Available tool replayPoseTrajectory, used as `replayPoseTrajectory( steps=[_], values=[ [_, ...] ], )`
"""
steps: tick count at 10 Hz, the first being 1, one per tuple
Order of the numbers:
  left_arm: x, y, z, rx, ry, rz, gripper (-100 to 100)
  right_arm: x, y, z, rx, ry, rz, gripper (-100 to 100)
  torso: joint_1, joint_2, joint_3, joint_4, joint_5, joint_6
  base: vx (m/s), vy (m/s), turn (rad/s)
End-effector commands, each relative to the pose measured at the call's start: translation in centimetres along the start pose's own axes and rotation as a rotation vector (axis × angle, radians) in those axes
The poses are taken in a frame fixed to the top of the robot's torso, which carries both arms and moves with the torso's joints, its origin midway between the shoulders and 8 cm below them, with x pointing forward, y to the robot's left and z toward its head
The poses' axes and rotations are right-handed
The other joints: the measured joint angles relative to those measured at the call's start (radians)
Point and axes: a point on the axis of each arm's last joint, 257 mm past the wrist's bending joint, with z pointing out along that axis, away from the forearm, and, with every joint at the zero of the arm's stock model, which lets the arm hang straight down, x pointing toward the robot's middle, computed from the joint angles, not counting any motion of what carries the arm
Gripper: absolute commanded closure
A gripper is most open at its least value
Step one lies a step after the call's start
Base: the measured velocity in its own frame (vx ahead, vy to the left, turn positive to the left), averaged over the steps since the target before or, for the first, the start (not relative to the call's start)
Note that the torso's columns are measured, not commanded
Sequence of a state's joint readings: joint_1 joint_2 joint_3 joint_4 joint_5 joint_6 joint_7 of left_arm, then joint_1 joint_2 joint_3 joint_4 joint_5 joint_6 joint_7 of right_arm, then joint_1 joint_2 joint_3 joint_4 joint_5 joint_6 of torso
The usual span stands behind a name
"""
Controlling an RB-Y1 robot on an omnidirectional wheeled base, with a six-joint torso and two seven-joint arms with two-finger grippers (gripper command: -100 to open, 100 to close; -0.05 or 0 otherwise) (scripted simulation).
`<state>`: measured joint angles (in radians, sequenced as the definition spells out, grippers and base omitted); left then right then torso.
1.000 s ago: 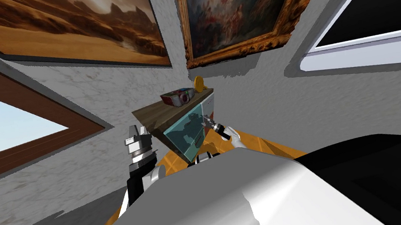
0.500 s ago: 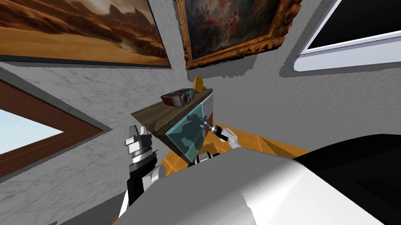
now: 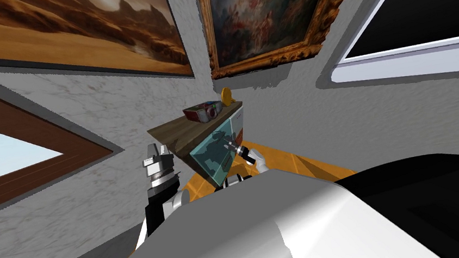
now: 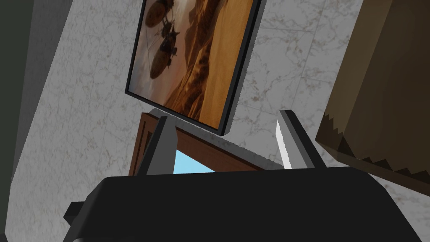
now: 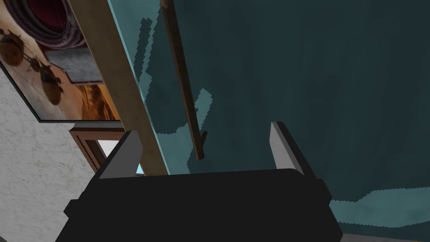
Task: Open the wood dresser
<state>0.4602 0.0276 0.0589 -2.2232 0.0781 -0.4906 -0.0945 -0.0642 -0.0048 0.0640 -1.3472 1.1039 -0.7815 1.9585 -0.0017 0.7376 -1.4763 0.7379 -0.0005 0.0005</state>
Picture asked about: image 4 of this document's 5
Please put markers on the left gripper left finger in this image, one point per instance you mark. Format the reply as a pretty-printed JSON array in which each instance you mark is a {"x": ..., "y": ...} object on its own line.
[{"x": 160, "y": 154}]

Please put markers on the brown wooden cupboard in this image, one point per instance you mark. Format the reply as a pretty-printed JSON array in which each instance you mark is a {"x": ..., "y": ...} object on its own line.
[{"x": 383, "y": 87}]

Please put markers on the black framed desert picture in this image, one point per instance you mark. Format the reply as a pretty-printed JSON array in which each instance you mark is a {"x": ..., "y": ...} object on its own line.
[{"x": 198, "y": 57}]

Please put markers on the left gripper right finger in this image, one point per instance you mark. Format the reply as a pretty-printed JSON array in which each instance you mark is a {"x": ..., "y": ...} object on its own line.
[{"x": 295, "y": 144}]

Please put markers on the brown framed window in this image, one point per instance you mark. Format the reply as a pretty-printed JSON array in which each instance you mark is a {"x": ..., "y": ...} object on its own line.
[{"x": 201, "y": 153}]

